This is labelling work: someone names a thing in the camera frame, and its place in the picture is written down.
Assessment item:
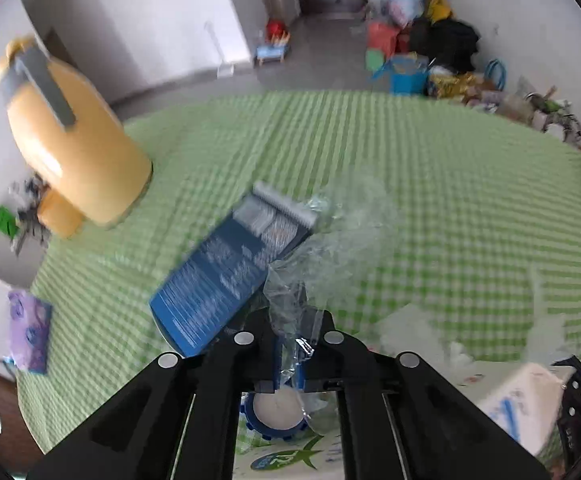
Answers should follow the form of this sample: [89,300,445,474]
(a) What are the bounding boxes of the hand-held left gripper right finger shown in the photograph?
[295,310,553,480]

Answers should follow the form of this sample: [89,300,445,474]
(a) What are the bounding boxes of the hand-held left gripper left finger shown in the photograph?
[26,307,284,480]

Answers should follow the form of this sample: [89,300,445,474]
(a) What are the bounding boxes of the white milk carton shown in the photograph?
[235,360,576,480]

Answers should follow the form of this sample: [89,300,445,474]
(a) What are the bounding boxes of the blue box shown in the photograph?
[149,182,318,359]

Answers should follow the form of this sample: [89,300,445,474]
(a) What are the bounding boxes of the clear plastic wrap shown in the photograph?
[263,170,406,391]

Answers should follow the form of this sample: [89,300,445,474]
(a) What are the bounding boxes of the blue ridged round cap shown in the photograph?
[243,391,305,442]

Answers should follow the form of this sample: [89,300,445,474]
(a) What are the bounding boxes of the purple tissue pack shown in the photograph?
[3,289,54,375]

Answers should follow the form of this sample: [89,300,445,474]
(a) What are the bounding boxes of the yellow cup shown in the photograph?
[35,192,88,240]

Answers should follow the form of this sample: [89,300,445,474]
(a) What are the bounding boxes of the metal side table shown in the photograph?
[10,180,54,257]

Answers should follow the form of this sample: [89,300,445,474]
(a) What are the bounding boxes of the yellow thermos jug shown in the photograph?
[0,35,154,228]

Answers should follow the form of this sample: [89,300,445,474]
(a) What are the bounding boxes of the small green box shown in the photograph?
[0,205,18,236]

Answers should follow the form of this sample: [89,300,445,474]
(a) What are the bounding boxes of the blue plastic basket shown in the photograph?
[373,56,431,95]

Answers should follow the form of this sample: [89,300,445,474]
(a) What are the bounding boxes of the gold snack bags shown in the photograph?
[427,72,481,103]

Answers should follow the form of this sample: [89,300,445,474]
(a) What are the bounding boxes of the small blue stool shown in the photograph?
[255,42,291,67]

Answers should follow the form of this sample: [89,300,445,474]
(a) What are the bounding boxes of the red toy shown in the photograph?
[265,20,291,43]

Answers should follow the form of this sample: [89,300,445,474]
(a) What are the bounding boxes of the black bag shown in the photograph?
[410,17,481,73]

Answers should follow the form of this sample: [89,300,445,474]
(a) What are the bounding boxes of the light blue plastic bag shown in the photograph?
[386,0,426,26]

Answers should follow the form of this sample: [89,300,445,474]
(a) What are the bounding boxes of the yellow bag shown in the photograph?
[426,0,453,23]

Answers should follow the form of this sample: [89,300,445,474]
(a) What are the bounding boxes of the blue ring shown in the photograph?
[485,58,508,92]

